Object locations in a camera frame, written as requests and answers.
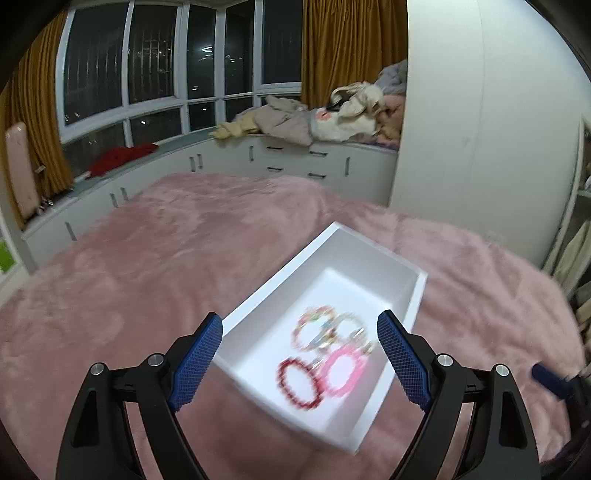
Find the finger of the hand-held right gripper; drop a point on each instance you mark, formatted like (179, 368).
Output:
(547, 377)

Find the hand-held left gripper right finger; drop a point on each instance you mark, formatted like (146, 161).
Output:
(404, 364)

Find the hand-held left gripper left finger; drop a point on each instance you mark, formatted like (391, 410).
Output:
(194, 364)

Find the white rectangular storage box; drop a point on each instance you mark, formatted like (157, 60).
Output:
(351, 272)

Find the pink fluffy blanket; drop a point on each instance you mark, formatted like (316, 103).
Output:
(152, 258)

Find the hanging clothes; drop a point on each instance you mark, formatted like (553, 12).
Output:
(575, 258)

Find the white low cabinet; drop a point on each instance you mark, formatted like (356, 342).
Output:
(231, 159)

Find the green object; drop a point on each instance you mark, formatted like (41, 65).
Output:
(5, 256)

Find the red cloth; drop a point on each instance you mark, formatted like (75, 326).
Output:
(120, 157)

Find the white printed garment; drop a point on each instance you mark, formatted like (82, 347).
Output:
(337, 127)

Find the pile of clothes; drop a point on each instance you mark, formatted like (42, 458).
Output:
(392, 110)

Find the pink padded board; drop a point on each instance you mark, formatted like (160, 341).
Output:
(23, 170)

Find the beige jacket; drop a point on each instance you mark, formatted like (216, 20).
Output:
(281, 120)

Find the white wardrobe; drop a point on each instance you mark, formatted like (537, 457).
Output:
(485, 115)

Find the mustard curtain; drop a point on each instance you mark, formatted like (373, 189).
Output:
(41, 110)
(351, 41)

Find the large bay window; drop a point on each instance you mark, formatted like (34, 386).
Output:
(152, 50)

